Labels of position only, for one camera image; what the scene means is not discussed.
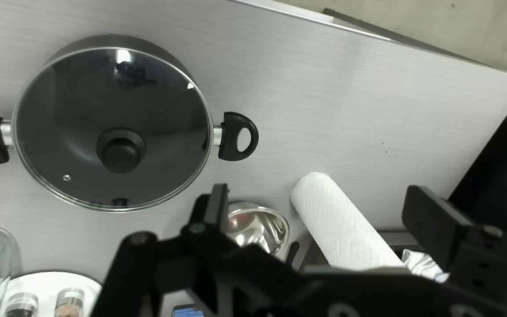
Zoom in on stainless steel bowl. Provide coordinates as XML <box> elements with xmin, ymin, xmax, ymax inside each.
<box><xmin>222</xmin><ymin>200</ymin><xmax>292</xmax><ymax>260</ymax></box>

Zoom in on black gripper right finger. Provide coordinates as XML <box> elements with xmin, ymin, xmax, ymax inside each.
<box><xmin>401</xmin><ymin>183</ymin><xmax>479</xmax><ymax>273</ymax></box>

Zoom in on white round plate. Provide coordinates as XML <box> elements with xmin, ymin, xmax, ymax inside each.
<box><xmin>0</xmin><ymin>267</ymin><xmax>104</xmax><ymax>317</ymax></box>

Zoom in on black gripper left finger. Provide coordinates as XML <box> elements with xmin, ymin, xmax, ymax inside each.
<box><xmin>204</xmin><ymin>183</ymin><xmax>232</xmax><ymax>237</ymax></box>

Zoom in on black pot with loop handles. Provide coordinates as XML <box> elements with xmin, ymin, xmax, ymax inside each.
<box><xmin>0</xmin><ymin>33</ymin><xmax>261</xmax><ymax>213</ymax></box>

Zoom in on steel spice grinder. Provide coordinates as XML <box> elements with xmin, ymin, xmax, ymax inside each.
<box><xmin>53</xmin><ymin>287</ymin><xmax>86</xmax><ymax>317</ymax></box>
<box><xmin>2</xmin><ymin>290</ymin><xmax>42</xmax><ymax>317</ymax></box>

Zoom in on glass lid with black knob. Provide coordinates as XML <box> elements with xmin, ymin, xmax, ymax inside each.
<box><xmin>12</xmin><ymin>45</ymin><xmax>215</xmax><ymax>213</ymax></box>

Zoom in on crumpled white plastic wrap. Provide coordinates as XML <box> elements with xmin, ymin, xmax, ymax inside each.
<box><xmin>400</xmin><ymin>246</ymin><xmax>451</xmax><ymax>285</ymax></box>

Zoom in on white paper towel roll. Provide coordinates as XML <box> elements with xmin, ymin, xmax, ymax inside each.
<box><xmin>289</xmin><ymin>170</ymin><xmax>407</xmax><ymax>273</ymax></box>

